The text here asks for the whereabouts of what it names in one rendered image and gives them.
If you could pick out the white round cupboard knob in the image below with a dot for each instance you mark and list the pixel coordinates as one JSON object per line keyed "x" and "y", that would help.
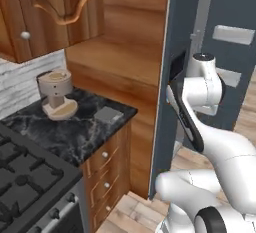
{"x": 25, "y": 35}

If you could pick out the black gas hob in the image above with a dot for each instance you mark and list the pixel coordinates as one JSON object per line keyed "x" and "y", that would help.
{"x": 30, "y": 173}

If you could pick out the tall wooden fridge housing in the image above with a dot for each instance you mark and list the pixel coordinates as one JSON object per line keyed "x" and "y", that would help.
{"x": 133, "y": 43}

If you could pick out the beige coffee machine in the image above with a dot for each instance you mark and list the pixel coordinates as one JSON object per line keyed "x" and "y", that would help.
{"x": 56, "y": 87}

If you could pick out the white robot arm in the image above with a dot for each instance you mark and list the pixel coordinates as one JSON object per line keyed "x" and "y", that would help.
{"x": 233, "y": 157}

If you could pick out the black oven door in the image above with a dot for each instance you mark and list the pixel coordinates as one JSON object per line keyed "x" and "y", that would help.
{"x": 68, "y": 222}

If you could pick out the black stove knob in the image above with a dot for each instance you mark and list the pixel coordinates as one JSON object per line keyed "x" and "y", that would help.
{"x": 54, "y": 213}
{"x": 35, "y": 229}
{"x": 70, "y": 197}

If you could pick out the wooden drawer front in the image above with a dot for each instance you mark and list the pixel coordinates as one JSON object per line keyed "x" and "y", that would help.
{"x": 116, "y": 207}
{"x": 115, "y": 180}
{"x": 113, "y": 147}

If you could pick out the wooden cupboard door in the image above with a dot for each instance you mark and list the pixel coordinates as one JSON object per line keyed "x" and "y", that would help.
{"x": 83, "y": 7}
{"x": 36, "y": 27}

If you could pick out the white fridge door shelf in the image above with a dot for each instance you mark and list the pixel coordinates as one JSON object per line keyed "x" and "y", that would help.
{"x": 233, "y": 34}
{"x": 232, "y": 77}

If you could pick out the grey digital scale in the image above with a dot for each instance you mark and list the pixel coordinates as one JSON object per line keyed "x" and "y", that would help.
{"x": 108, "y": 114}

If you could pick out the white round drawer knob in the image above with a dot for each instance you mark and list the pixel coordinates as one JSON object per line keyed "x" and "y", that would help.
{"x": 108, "y": 208}
{"x": 106, "y": 185}
{"x": 105, "y": 154}

